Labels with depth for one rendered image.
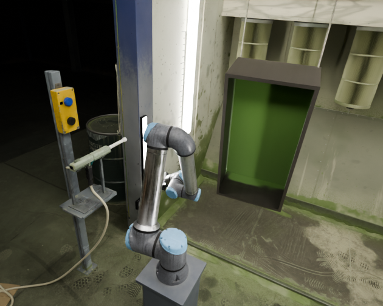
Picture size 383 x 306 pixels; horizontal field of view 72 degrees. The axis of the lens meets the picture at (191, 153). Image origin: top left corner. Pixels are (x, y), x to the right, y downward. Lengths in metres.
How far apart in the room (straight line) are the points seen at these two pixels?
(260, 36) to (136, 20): 1.59
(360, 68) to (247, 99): 1.16
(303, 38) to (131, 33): 1.75
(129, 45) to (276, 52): 1.99
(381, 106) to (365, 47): 0.78
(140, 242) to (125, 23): 1.35
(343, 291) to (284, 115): 1.52
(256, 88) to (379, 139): 1.71
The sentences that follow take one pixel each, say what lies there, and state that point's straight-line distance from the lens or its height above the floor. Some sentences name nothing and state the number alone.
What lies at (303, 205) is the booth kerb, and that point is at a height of 0.11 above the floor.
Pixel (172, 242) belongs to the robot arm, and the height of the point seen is 0.91.
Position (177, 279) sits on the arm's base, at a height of 0.67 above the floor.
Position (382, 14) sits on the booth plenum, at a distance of 2.93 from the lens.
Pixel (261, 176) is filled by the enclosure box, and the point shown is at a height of 0.57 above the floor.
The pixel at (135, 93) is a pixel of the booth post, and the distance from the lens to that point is 1.95.
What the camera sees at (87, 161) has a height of 1.13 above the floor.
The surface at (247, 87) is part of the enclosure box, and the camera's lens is 2.25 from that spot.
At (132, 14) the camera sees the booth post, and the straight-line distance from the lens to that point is 1.89.
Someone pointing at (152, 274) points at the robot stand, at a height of 0.64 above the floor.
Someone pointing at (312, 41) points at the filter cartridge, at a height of 1.81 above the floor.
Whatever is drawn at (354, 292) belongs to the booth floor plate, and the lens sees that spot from 2.78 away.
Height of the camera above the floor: 1.98
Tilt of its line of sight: 28 degrees down
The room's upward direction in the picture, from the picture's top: 4 degrees clockwise
